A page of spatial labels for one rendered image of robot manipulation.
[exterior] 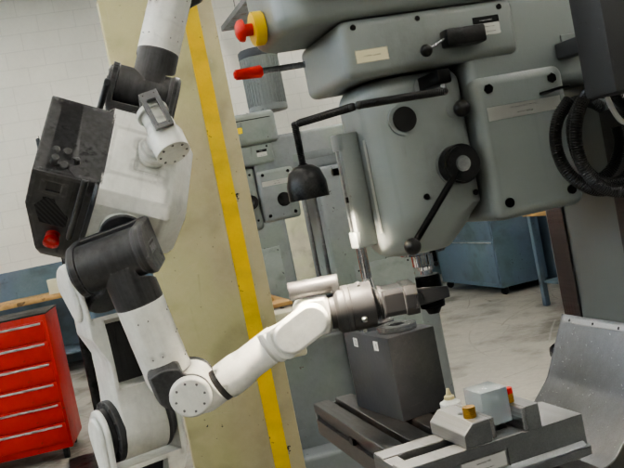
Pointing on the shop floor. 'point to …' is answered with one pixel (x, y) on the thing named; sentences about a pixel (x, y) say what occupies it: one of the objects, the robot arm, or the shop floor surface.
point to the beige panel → (215, 251)
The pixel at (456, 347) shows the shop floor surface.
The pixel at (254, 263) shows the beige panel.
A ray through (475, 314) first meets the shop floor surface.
